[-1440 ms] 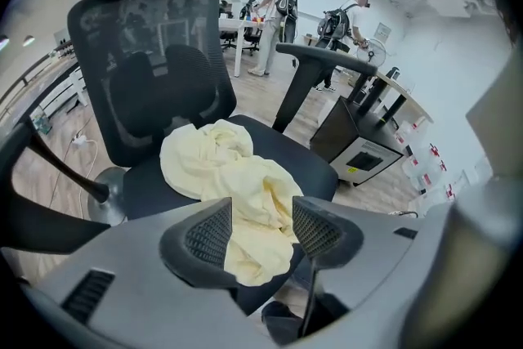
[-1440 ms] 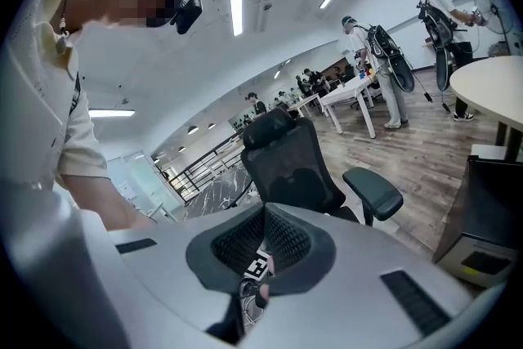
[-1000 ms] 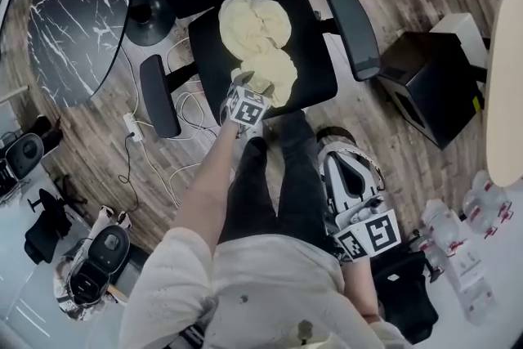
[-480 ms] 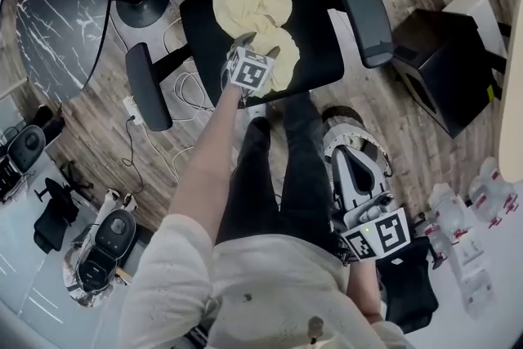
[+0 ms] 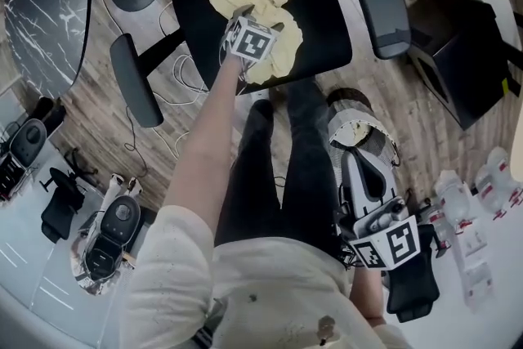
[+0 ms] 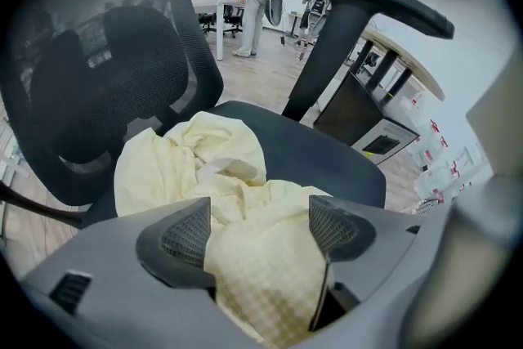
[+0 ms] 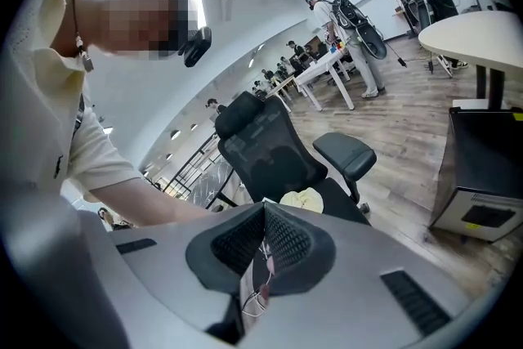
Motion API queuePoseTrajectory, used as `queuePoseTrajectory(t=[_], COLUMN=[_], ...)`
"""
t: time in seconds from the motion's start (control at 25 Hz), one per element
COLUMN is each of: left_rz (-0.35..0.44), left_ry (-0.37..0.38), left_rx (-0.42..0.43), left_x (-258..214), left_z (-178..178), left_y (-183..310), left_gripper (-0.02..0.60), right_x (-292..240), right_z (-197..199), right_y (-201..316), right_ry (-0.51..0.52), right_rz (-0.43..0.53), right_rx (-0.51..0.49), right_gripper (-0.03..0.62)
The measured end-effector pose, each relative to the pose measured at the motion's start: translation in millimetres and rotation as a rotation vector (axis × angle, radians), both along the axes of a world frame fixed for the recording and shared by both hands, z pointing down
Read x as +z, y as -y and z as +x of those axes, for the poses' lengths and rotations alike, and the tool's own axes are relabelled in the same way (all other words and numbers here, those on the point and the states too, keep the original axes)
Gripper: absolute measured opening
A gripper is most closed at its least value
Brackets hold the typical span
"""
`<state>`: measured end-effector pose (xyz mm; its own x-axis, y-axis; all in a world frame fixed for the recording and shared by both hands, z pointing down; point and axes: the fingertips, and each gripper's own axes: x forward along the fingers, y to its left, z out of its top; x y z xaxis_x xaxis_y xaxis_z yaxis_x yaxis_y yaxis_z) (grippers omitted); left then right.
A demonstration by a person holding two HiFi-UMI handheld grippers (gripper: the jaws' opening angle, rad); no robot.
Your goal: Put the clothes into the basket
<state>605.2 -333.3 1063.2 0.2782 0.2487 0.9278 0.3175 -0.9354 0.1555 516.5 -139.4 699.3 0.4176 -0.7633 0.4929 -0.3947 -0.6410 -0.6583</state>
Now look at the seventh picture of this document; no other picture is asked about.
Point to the black marble round table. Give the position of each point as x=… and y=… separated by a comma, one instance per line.
x=208, y=186

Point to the wooden desk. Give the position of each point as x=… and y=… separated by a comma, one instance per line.
x=284, y=82

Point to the black metal railing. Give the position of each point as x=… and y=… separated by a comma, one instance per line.
x=184, y=171

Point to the black head camera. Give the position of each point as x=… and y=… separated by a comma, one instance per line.
x=196, y=47

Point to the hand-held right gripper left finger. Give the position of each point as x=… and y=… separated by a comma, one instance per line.
x=163, y=278

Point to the person's white shirt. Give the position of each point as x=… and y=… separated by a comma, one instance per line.
x=32, y=102

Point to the black mesh office chair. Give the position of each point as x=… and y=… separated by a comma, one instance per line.
x=269, y=151

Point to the yellow clothes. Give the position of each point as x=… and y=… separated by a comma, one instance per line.
x=302, y=198

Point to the grey clip microphone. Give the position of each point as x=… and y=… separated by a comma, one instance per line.
x=87, y=63

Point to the person's head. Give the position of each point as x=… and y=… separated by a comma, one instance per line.
x=139, y=12

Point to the beige round table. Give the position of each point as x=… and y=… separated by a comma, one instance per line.
x=470, y=37

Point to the white rectangular table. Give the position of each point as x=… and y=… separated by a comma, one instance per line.
x=323, y=63

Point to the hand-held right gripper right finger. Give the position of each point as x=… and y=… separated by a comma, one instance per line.
x=347, y=257

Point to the person's left forearm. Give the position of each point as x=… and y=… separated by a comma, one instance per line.
x=155, y=204

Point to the long ceiling light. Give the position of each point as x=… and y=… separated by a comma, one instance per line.
x=196, y=4

